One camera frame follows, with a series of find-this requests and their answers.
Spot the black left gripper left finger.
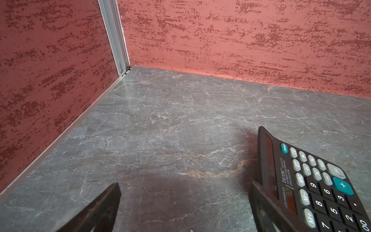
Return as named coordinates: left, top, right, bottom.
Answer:
left=58, top=183, right=121, bottom=232

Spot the black desk calculator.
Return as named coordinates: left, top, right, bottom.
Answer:
left=258, top=126, right=371, bottom=232

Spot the aluminium left corner post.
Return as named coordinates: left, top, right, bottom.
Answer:
left=98, top=0, right=131, bottom=76

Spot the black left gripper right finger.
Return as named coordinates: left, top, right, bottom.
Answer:
left=248, top=181, right=307, bottom=232

